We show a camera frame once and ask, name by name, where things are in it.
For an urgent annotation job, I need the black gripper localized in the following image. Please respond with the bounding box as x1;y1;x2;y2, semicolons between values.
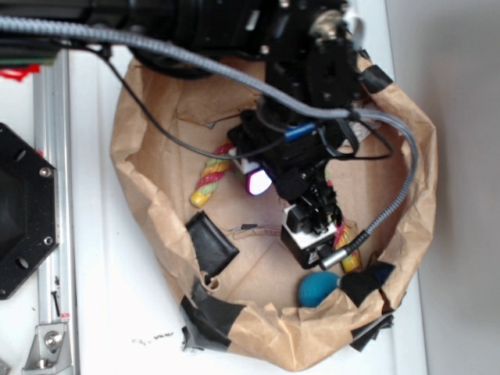
227;110;343;270

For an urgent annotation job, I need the blue ball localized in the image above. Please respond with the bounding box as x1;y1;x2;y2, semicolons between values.
298;271;341;308

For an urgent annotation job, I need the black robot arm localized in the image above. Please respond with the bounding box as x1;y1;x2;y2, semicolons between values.
1;1;361;269

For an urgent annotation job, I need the black leather pouch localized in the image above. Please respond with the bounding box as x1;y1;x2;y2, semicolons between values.
186;211;239;278

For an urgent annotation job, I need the crumpled white cloth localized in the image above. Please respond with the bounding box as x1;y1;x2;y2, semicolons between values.
341;120;380;151

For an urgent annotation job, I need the brown paper bag bin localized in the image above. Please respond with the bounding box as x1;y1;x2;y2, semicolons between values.
111;58;438;371

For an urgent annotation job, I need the multicolour twisted rope toy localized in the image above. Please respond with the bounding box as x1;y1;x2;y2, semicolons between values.
190;141;361;273

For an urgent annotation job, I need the grey braided cable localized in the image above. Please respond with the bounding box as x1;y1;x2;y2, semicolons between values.
0;15;420;271

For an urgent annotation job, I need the thin black cable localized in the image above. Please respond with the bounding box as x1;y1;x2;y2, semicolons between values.
99;45;395;161

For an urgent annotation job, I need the aluminium extrusion rail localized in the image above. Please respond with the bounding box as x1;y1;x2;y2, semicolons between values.
34;52;80;374

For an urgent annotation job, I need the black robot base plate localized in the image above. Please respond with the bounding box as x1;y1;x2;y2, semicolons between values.
1;123;58;301

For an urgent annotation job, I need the metal corner bracket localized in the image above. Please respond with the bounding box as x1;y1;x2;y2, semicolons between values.
22;323;72;374

